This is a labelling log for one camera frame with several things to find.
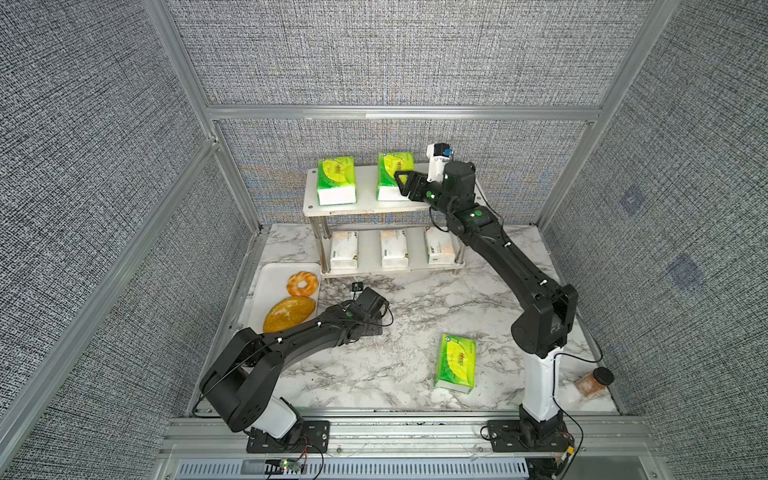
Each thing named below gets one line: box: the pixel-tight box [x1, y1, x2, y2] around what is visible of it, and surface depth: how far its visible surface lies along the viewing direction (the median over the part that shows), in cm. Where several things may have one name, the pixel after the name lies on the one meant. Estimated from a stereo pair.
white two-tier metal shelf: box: [302, 164, 466, 278], surface depth 99 cm
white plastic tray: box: [238, 263, 321, 334], surface depth 102 cm
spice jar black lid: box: [575, 367, 615, 398], surface depth 76 cm
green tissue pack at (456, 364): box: [434, 334, 477, 394], surface depth 81 cm
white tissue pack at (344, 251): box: [330, 231, 358, 269], surface depth 100 cm
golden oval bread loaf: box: [263, 296, 316, 334], surface depth 92 cm
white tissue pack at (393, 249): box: [380, 229, 409, 269], surface depth 100 cm
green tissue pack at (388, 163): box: [376, 152, 415, 201], surface depth 80 cm
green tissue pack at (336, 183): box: [317, 156, 357, 206], surface depth 78 cm
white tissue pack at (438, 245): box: [424, 226, 455, 265], surface depth 99 cm
